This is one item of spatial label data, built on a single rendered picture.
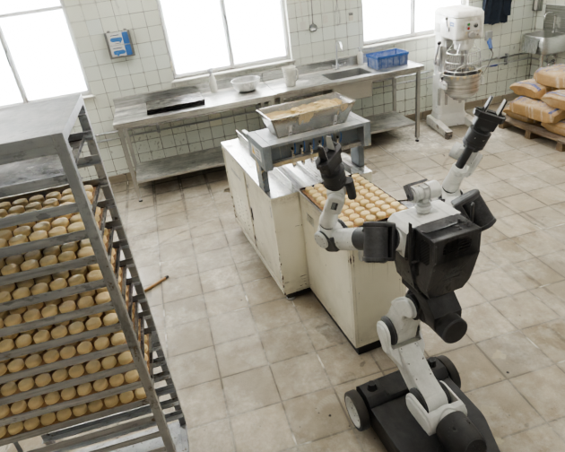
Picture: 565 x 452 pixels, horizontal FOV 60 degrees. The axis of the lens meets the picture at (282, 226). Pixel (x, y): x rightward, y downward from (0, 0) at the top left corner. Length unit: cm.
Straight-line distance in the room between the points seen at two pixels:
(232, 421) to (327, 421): 51
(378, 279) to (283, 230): 75
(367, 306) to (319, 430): 71
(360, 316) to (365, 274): 27
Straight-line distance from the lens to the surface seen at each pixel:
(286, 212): 314
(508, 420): 286
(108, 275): 161
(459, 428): 233
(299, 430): 276
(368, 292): 279
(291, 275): 338
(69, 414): 208
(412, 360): 247
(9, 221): 159
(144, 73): 589
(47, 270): 165
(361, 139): 323
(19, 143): 147
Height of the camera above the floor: 216
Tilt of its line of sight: 29 degrees down
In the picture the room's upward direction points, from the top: 8 degrees counter-clockwise
